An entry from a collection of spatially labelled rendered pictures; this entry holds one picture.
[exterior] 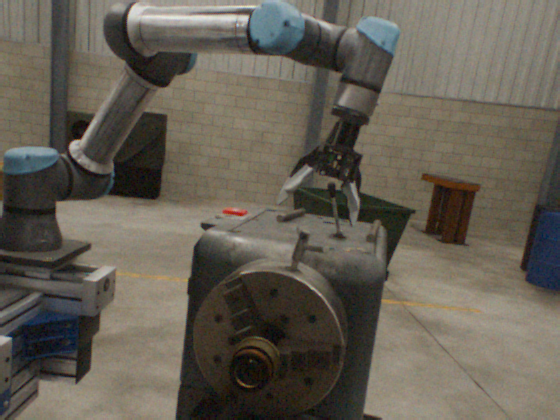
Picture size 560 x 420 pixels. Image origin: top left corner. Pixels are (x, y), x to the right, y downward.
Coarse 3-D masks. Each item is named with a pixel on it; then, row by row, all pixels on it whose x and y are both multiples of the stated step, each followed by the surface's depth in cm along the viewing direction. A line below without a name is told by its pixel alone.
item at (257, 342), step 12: (240, 348) 102; (252, 348) 101; (264, 348) 101; (240, 360) 99; (252, 360) 99; (264, 360) 99; (276, 360) 103; (240, 372) 104; (252, 372) 106; (264, 372) 99; (276, 372) 104; (240, 384) 100; (252, 384) 100; (264, 384) 99
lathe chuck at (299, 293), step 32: (224, 288) 113; (256, 288) 111; (288, 288) 110; (320, 288) 111; (224, 320) 114; (288, 320) 111; (320, 320) 109; (224, 352) 116; (224, 384) 117; (288, 384) 114; (320, 384) 112
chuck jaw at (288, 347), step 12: (276, 348) 106; (288, 348) 107; (300, 348) 107; (312, 348) 107; (324, 348) 107; (336, 348) 110; (288, 360) 104; (300, 360) 106; (312, 360) 107; (324, 360) 107; (336, 360) 110; (288, 372) 104
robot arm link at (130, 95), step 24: (144, 72) 121; (168, 72) 123; (120, 96) 127; (144, 96) 127; (96, 120) 132; (120, 120) 130; (72, 144) 138; (96, 144) 133; (120, 144) 136; (72, 168) 136; (96, 168) 137; (72, 192) 137; (96, 192) 143
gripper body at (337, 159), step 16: (336, 112) 98; (336, 128) 100; (352, 128) 97; (320, 144) 101; (336, 144) 96; (352, 144) 98; (320, 160) 97; (336, 160) 98; (352, 160) 97; (336, 176) 99; (352, 176) 99
